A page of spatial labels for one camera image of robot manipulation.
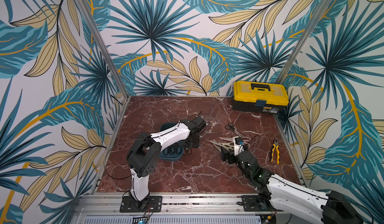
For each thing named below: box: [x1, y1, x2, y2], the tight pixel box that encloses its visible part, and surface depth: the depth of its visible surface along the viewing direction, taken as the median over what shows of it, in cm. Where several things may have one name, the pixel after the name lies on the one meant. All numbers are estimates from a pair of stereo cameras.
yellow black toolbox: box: [233, 80, 289, 114], surface depth 102 cm
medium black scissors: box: [183, 146, 192, 155], surface depth 93 cm
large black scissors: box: [163, 141, 182, 156], surface depth 92 cm
